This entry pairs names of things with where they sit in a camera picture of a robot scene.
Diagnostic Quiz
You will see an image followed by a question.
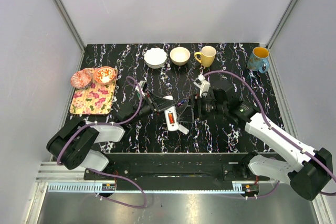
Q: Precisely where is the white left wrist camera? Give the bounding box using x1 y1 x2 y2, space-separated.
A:
135 81 147 97

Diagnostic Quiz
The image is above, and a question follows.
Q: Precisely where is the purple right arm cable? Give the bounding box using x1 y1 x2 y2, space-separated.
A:
203 70 336 200

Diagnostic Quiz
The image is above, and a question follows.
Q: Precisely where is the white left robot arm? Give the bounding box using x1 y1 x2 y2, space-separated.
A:
46 91 176 180

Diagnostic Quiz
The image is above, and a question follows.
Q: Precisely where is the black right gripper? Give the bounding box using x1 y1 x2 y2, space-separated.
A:
177 94 227 123

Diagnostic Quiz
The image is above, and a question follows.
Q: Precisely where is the aluminium front rail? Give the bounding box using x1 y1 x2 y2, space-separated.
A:
47 182 245 194

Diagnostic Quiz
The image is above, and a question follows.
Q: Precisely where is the white remote control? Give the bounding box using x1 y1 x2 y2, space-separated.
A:
164 106 179 131

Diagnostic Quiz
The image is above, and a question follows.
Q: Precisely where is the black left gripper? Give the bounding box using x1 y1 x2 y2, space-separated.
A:
128 91 177 126

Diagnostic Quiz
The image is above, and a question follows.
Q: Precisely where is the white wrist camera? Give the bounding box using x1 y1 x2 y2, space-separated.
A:
135 81 147 97
193 74 211 97

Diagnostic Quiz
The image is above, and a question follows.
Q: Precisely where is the white battery cover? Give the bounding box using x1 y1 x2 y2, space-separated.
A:
178 125 189 135

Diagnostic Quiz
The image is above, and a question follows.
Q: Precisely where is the electronics connector box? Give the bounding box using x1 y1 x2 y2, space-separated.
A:
243 184 259 193
101 183 116 193

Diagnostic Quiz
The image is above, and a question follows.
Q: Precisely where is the red patterned shallow bowl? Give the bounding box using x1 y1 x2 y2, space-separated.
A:
70 69 92 89

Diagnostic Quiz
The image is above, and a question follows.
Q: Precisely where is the white scalloped bowl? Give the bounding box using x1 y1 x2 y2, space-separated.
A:
144 48 167 69

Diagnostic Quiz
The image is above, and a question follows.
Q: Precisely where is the orange floral bowl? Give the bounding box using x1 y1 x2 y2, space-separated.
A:
93 66 117 85

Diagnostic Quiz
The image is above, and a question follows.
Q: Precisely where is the floral rectangular tray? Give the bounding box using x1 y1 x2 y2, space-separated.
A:
69 68 118 115

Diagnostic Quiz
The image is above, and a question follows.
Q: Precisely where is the left aluminium frame post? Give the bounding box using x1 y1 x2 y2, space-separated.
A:
53 0 86 52

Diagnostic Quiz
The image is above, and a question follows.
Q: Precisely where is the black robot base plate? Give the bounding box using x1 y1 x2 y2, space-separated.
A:
104 153 257 189

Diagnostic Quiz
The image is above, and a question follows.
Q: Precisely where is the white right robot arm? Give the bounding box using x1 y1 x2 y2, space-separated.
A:
182 78 333 201

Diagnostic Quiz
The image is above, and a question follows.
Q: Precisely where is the cream round bowl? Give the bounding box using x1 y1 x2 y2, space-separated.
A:
170 47 190 66

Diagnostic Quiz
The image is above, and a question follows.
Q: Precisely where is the yellow mug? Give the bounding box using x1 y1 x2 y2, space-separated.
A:
194 46 216 67

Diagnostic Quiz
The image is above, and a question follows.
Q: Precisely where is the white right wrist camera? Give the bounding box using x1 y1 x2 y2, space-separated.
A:
193 74 211 97

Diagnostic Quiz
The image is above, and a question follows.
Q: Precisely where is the right electronics connector box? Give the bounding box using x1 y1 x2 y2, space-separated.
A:
243 184 259 193

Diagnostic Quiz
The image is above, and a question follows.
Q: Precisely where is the left electronics connector box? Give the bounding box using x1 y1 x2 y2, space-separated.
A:
101 183 116 193

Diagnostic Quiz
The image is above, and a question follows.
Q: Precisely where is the blue floral mug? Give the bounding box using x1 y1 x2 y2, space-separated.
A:
247 47 269 73

